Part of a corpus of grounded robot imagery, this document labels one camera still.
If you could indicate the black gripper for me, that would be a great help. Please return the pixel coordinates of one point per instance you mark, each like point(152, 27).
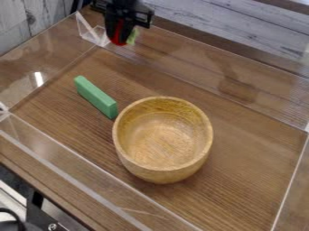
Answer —
point(132, 12)

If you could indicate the red plush strawberry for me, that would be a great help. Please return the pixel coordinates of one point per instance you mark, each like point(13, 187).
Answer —
point(121, 31)

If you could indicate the green rectangular block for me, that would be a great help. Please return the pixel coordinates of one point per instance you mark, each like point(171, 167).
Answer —
point(104, 102)

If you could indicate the wooden bowl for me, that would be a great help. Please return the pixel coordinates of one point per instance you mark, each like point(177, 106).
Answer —
point(164, 136)

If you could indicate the clear acrylic tray enclosure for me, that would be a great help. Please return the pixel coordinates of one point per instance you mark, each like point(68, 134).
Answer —
point(252, 188)

